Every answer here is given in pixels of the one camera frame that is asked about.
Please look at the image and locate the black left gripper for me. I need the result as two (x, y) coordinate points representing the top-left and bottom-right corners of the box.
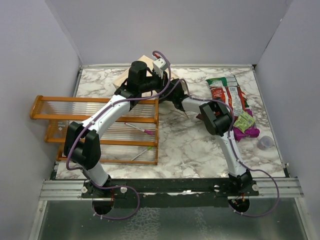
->
(139, 69), (177, 97)

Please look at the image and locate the red Doritos bag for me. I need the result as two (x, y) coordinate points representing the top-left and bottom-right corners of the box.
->
(210, 86), (246, 117)

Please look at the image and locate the light green snack packet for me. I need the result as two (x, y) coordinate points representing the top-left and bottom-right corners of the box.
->
(233, 111), (255, 133)

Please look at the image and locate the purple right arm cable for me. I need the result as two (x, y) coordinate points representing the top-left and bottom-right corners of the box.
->
(168, 78), (281, 219)

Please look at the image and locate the pink-capped pen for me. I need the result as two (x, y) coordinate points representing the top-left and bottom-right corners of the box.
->
(124, 122), (155, 136)

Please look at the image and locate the orange wooden rack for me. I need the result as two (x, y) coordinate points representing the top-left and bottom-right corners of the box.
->
(29, 95), (159, 165)

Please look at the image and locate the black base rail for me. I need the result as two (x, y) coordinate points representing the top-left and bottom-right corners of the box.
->
(81, 178), (259, 209)

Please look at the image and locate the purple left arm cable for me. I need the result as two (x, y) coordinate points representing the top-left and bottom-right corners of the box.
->
(66, 50), (140, 221)

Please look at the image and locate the green-capped pen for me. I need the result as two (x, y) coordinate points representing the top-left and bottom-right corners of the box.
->
(131, 146), (153, 161)

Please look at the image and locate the clear plastic cup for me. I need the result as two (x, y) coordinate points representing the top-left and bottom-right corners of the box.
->
(257, 135), (274, 151)

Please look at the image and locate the green snack bag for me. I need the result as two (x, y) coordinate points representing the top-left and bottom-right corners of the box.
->
(205, 75), (239, 88)

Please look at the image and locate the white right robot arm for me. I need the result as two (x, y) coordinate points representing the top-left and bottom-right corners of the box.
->
(169, 79), (253, 196)

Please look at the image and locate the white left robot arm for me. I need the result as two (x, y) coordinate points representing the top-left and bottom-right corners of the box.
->
(63, 58), (171, 198)

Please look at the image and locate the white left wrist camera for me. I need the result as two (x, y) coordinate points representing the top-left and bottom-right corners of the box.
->
(152, 57), (168, 78)

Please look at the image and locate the purple snack bag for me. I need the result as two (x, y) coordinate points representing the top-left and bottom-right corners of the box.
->
(233, 108), (260, 142)

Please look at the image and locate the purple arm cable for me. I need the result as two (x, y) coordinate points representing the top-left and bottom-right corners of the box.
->
(66, 50), (140, 221)
(168, 78), (281, 219)

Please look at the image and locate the brown snack bag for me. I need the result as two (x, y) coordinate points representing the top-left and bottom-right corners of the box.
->
(196, 114), (203, 121)

